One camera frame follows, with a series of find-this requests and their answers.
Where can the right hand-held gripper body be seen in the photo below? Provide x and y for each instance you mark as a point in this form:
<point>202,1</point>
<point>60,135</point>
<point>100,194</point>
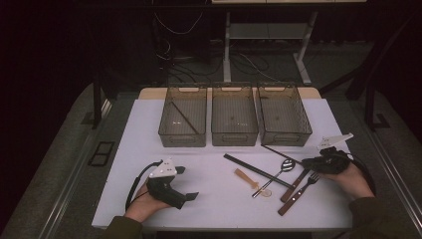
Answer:
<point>333,162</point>

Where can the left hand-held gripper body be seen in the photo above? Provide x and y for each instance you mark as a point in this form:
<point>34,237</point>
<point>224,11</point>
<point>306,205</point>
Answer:
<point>162,172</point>

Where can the brown wooden chopstick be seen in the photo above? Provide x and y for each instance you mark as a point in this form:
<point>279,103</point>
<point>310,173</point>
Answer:
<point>184,117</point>
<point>282,154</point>

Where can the smoky transparent plastic bin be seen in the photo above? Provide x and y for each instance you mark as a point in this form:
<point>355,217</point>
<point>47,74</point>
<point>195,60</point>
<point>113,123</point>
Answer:
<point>283,141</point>
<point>183,141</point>
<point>234,141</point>

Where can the metal slotted spoon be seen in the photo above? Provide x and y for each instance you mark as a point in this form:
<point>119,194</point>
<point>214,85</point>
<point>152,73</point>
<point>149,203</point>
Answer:
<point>262,188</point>

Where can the black chopstick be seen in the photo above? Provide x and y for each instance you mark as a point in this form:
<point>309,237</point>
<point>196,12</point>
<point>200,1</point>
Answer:
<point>256,169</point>

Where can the wooden spoon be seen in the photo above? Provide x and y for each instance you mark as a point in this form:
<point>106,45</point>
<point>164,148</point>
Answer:
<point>245,178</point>

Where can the person's left hand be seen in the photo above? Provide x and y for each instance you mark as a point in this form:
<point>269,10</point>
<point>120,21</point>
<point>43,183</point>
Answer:
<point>142,207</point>

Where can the black metal stand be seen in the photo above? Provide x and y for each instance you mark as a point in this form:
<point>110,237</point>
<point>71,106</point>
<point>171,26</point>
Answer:
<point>369,106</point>
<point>97,106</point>

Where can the metal floor rail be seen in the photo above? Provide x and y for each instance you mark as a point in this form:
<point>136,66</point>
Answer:
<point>394,172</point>
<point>76,166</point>

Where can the black floor frame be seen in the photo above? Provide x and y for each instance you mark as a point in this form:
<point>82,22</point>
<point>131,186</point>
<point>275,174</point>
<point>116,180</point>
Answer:
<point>106,142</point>

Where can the white metal desk frame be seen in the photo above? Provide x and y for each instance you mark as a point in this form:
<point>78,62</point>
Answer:
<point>227,49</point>

